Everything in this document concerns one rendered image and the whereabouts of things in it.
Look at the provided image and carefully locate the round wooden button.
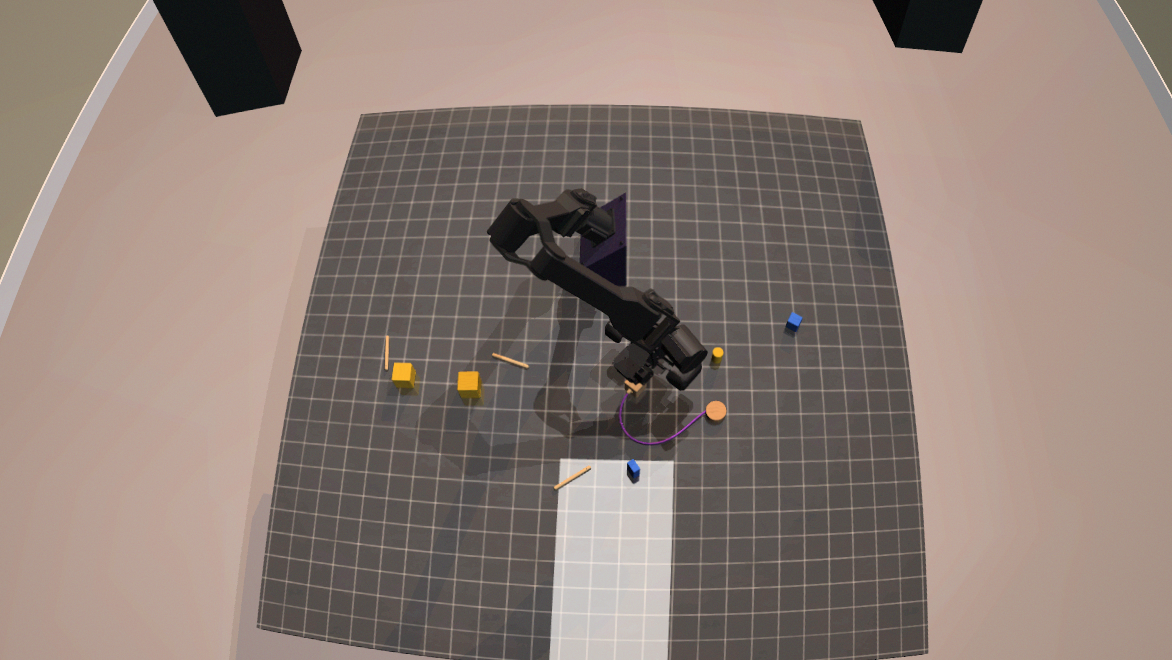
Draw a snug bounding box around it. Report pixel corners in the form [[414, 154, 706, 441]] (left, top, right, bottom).
[[706, 401, 727, 422]]

